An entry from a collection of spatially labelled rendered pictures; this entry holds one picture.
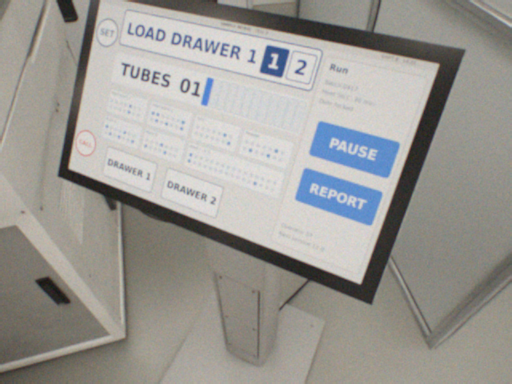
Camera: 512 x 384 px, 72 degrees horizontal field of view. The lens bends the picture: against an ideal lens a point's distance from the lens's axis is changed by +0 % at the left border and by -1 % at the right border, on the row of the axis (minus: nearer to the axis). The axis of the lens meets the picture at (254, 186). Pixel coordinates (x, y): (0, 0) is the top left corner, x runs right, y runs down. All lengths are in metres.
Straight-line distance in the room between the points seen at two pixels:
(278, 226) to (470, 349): 1.28
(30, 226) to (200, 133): 0.52
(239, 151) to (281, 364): 1.03
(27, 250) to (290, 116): 0.74
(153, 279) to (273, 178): 1.21
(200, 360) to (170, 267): 0.43
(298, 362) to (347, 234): 0.99
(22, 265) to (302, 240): 0.76
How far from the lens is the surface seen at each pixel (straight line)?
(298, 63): 0.46
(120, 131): 0.57
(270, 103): 0.46
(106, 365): 1.53
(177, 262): 1.63
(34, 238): 0.94
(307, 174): 0.45
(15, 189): 0.83
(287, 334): 1.42
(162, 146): 0.53
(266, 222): 0.47
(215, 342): 1.42
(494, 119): 1.09
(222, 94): 0.49
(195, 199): 0.50
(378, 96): 0.44
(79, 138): 0.62
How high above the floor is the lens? 1.38
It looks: 48 degrees down
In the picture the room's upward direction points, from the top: straight up
